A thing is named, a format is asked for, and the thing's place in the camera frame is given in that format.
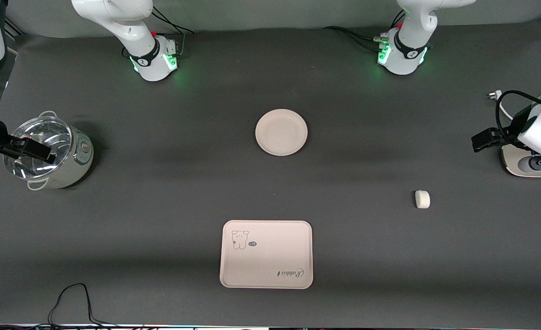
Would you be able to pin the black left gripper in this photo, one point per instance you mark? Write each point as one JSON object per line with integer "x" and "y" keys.
{"x": 511, "y": 129}

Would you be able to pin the small white bun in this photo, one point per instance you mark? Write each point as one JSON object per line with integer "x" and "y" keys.
{"x": 422, "y": 199}

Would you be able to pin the round beige plate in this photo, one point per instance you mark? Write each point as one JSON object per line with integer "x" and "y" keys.
{"x": 281, "y": 132}

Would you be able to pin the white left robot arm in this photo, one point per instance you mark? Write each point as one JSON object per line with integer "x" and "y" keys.
{"x": 408, "y": 59}

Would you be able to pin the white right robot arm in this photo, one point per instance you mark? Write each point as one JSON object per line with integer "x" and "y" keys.
{"x": 133, "y": 27}

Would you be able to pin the beige tray with bear print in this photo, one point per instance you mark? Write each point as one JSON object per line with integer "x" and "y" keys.
{"x": 270, "y": 261}

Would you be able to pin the glass pot lid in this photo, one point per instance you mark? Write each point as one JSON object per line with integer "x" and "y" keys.
{"x": 36, "y": 130}

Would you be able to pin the beige toaster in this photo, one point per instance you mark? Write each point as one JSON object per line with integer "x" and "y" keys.
{"x": 511, "y": 165}

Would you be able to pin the steel pot with glass lid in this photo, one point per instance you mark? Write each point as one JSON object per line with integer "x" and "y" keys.
{"x": 75, "y": 160}

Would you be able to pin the aluminium frame rail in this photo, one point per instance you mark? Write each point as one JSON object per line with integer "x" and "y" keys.
{"x": 13, "y": 28}

